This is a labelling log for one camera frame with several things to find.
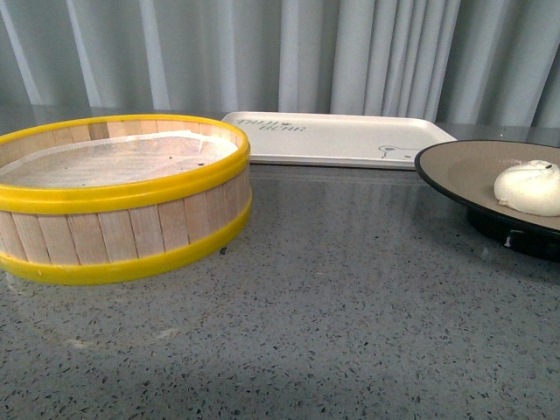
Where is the yellow rimmed wooden steamer basket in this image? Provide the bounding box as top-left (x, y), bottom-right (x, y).
top-left (1, 114), bottom-right (252, 285)

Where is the beige plate with black rim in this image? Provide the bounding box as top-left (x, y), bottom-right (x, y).
top-left (415, 140), bottom-right (559, 262)

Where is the white bear print tray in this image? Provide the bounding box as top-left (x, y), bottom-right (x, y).
top-left (223, 111), bottom-right (454, 170)

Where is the white steamed bun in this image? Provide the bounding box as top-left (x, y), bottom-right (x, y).
top-left (493, 160), bottom-right (559, 217)

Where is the grey pleated curtain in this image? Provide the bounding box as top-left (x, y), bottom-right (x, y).
top-left (1, 1), bottom-right (559, 128)

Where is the white steamer liner cloth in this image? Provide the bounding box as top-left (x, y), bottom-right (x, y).
top-left (1, 130), bottom-right (238, 188)

